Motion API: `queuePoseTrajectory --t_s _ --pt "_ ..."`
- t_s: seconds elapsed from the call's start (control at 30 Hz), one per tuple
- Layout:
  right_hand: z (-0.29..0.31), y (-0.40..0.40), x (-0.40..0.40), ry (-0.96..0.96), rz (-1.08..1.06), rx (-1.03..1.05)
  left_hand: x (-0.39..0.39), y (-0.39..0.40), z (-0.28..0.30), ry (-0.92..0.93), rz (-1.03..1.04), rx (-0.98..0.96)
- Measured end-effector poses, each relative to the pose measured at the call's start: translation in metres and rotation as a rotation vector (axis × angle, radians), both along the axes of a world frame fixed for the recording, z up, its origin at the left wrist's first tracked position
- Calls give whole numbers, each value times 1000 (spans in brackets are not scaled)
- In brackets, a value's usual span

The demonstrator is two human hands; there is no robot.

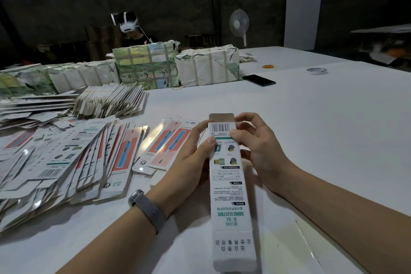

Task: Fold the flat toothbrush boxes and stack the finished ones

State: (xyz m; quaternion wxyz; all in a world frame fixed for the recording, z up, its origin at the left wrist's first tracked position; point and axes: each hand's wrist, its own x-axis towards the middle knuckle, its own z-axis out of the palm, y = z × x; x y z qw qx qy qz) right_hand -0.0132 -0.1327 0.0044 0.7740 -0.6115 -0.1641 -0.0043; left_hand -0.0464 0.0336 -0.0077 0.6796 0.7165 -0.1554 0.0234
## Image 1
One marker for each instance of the person's right hand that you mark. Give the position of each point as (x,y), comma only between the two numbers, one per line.
(263,152)

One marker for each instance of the person's left hand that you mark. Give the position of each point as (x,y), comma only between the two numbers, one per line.
(183,174)

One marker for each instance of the white toothbrush carton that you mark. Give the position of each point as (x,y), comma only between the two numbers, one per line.
(232,219)

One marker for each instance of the fanned stack of white cartons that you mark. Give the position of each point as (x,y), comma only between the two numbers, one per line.
(109,102)

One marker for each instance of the pile of cartons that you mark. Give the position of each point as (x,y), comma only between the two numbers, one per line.
(67,158)

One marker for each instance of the person's right forearm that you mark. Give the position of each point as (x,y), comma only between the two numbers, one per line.
(352,222)

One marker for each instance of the grey band wristwatch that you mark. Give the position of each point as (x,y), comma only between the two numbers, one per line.
(148,211)

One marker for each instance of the black smartphone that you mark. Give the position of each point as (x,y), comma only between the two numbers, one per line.
(259,80)

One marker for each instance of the small orange tape roll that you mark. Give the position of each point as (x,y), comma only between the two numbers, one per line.
(268,66)

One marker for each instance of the white tape roll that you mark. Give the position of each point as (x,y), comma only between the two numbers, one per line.
(309,71)

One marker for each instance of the small white paper stack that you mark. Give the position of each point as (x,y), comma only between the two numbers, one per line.
(247,58)

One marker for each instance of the green printed wrapped bundle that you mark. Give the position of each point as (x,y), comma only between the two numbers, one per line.
(146,66)

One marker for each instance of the dark wooden chair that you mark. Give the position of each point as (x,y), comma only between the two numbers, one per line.
(201,40)

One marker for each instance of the white standing fan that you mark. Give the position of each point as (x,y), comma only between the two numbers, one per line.
(239,21)

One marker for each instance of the white board panel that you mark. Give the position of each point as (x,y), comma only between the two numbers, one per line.
(304,8)

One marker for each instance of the row of white wrapped bundles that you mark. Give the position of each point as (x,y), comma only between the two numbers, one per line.
(59,81)

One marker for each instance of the cluttered side table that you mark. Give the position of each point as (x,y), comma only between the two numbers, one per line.
(382,46)

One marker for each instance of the white head-mounted camera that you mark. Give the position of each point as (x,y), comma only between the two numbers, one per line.
(128,21)

